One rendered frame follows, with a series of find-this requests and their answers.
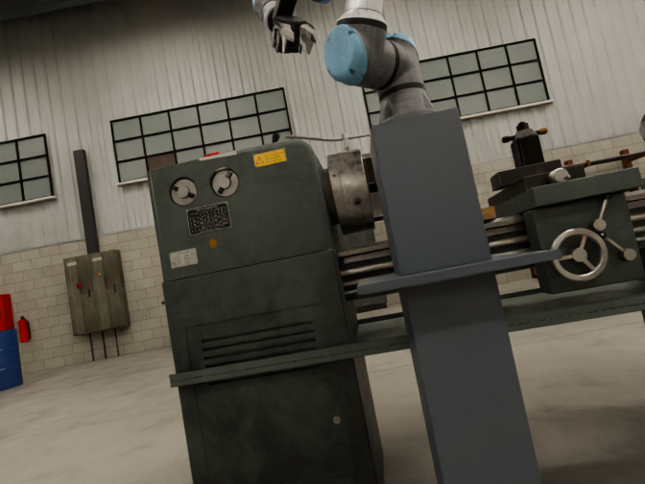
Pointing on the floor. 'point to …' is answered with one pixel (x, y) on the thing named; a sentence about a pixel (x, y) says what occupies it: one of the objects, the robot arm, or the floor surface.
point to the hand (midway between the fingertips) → (303, 36)
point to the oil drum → (10, 360)
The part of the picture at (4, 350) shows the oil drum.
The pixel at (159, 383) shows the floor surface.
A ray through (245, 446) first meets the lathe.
